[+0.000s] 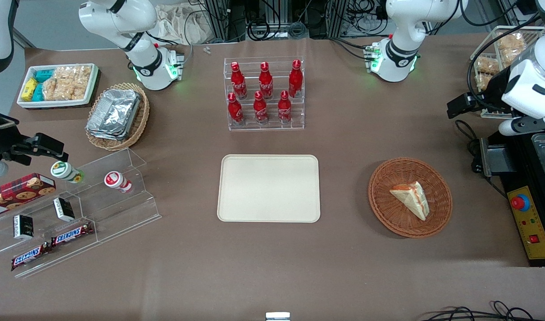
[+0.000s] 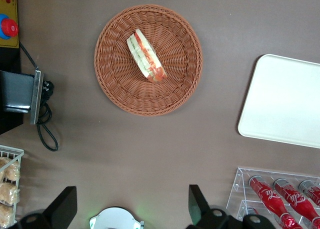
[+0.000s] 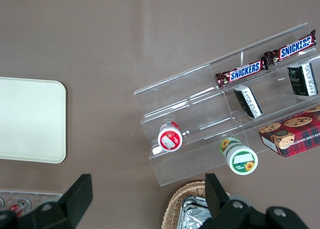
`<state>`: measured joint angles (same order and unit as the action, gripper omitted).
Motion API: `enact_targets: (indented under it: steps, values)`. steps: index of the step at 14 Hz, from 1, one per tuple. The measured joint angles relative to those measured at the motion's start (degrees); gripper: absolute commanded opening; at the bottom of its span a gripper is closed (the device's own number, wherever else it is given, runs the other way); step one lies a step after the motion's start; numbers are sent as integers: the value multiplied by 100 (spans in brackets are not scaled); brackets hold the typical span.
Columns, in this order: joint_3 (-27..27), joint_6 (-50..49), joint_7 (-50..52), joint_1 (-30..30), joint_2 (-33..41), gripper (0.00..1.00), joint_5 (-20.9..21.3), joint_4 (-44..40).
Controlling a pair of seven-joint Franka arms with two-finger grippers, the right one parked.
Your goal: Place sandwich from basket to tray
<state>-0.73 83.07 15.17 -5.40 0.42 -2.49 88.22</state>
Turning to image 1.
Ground small black box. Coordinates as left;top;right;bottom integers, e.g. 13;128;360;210
12;214;35;240
53;197;76;222

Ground clear acrylic bottle rack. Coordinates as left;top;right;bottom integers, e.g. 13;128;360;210
223;57;305;131

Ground white rectangular bin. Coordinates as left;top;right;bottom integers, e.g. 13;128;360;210
17;63;99;109

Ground yellow control panel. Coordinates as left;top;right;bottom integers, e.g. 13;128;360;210
507;185;545;260

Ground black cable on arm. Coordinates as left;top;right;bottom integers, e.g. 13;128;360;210
466;20;542;110

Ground stack of foil trays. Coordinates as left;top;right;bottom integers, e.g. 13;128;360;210
86;89;142;141

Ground red capped yogurt bottle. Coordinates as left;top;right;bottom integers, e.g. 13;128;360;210
104;171;134;193

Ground red cola bottle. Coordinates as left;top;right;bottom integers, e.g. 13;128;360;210
230;62;248;99
278;91;292;124
259;62;274;99
288;59;304;99
228;92;245;125
254;91;269;125

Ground black floor cables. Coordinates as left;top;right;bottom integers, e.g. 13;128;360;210
422;300;545;321

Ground white wire rack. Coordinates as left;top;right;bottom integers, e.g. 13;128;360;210
470;25;545;119

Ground yellow small carton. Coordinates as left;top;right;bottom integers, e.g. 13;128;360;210
22;78;38;102

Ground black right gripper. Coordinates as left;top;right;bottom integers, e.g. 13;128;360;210
0;109;70;165

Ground beige rectangular tray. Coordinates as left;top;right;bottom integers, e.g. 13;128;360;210
217;154;321;223

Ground clear bag of rice crackers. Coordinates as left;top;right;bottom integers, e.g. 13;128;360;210
69;65;93;100
42;66;73;101

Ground snickers chocolate bar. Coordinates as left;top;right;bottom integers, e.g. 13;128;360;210
51;222;95;247
11;243;53;272

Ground clear acrylic step display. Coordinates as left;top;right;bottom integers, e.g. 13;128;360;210
0;148;162;280

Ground beige cloth bag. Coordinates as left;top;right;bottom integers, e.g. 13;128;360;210
154;3;216;45

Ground oval tan wicker basket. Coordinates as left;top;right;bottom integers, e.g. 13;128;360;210
85;82;150;152

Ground round brown wicker basket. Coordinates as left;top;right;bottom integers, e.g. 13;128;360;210
368;157;453;239

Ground black machine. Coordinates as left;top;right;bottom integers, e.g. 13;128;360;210
479;129;545;268

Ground red cookie box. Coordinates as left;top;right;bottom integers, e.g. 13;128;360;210
0;173;57;219

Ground bagged pastry snack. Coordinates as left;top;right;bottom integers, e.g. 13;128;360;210
475;56;500;74
500;50;525;68
497;33;528;54
475;73;495;91

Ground triangular sandwich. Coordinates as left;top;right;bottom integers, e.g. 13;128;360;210
389;181;430;222

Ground aluminium frame with cables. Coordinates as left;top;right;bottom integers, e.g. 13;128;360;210
190;0;389;41

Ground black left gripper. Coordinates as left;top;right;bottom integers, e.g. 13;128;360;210
447;70;510;119

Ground green capped yogurt bottle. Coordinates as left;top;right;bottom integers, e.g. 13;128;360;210
50;161;85;185

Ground red emergency stop button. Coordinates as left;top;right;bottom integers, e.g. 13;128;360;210
511;194;531;212

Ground black machine power cable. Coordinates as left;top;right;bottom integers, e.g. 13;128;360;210
455;119;508;199

